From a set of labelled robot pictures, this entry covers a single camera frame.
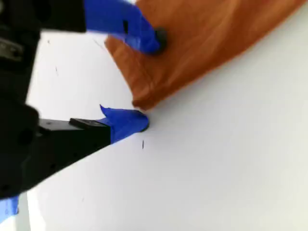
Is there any grey t-shirt with orange sleeves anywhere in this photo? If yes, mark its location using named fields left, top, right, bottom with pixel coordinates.
left=104, top=0, right=308, bottom=112

